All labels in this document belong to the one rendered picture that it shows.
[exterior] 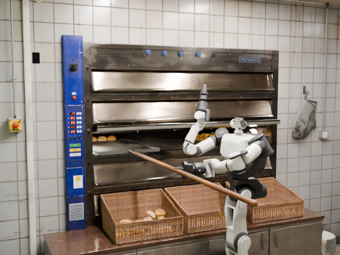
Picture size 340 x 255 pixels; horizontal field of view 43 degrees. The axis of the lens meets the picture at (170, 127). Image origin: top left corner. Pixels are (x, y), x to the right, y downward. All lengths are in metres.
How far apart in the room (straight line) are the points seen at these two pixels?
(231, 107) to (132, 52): 1.09
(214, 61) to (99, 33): 1.10
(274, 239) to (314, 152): 1.24
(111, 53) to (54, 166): 1.03
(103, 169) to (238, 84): 1.49
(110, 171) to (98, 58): 0.95
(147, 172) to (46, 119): 0.98
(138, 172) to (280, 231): 1.33
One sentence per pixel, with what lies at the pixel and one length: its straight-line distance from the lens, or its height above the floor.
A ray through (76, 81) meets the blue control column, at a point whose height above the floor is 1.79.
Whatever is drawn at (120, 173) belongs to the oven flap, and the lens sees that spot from 3.71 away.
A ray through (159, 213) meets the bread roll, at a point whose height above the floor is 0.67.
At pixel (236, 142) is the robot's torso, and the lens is 3.03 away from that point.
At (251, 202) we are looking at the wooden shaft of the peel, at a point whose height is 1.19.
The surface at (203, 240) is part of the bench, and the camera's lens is 3.55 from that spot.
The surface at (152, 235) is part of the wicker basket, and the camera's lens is 3.40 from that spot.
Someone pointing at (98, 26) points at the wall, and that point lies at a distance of 3.62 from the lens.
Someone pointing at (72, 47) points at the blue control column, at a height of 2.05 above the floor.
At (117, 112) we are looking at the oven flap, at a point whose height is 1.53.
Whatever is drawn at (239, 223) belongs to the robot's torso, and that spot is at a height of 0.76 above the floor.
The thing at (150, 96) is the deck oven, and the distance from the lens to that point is 3.73.
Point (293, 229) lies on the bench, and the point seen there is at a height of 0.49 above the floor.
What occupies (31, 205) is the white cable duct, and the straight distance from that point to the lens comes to 3.60.
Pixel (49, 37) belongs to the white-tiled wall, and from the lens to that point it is 3.53.
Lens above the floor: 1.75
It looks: 5 degrees down
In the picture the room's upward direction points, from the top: straight up
